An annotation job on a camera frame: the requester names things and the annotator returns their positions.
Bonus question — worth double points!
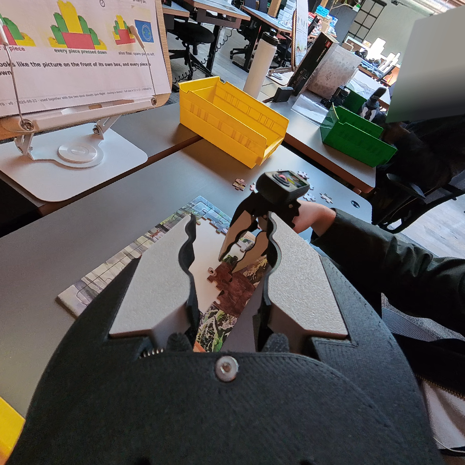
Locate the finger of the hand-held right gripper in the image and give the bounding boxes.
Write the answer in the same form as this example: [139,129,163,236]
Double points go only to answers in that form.
[232,225,271,275]
[218,209,256,262]

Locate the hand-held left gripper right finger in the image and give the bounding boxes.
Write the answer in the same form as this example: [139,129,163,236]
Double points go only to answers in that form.
[254,212,349,352]

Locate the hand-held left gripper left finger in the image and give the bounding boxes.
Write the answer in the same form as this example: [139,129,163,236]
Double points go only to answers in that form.
[109,214,201,349]

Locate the jigsaw puzzle board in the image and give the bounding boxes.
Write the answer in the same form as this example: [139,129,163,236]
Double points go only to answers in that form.
[56,195,271,354]

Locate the puzzle pieces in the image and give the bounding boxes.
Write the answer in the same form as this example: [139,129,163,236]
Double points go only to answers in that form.
[232,169,333,204]

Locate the yellow plastic bin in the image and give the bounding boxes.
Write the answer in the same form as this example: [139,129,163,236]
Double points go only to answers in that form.
[0,396,26,462]
[178,76,289,169]

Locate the person's right forearm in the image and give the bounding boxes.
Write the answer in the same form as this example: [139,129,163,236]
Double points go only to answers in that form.
[310,208,465,335]

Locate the grey desk with black legs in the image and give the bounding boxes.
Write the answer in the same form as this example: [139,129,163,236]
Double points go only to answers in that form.
[193,0,241,75]

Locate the person's right hand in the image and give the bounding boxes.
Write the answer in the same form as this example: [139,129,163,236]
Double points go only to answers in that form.
[292,200,336,237]

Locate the green plastic bin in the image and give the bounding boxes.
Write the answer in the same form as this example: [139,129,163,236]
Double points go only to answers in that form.
[343,88,368,113]
[320,105,397,168]

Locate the clear plastic sleeve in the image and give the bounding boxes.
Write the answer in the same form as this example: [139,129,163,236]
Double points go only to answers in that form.
[291,94,331,122]

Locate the small black device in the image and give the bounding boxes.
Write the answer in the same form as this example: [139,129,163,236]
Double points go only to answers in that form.
[262,86,294,103]

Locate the white water bottle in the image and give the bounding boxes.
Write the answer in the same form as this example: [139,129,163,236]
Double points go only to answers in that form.
[243,30,278,99]

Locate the white patterned cardboard box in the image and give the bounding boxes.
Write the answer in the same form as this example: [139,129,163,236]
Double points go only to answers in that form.
[309,45,363,99]

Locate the black product box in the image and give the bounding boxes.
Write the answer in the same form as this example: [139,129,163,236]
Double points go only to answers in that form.
[291,32,340,97]

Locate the person's black jacket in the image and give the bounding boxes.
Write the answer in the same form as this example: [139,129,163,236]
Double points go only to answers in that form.
[392,327,465,400]

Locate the white document holder stand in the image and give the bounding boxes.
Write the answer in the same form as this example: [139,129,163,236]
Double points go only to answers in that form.
[0,16,157,169]

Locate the curved paper on stand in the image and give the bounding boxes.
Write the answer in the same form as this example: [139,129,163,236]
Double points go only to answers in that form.
[292,0,309,68]

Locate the white document stand with instructions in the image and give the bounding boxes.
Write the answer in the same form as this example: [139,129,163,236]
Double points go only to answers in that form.
[0,0,172,140]

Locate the person's pale trousers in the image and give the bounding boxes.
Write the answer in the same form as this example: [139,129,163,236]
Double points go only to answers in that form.
[421,381,465,453]

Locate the white paper sheet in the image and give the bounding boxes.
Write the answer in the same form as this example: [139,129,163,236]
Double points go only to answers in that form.
[0,0,171,117]

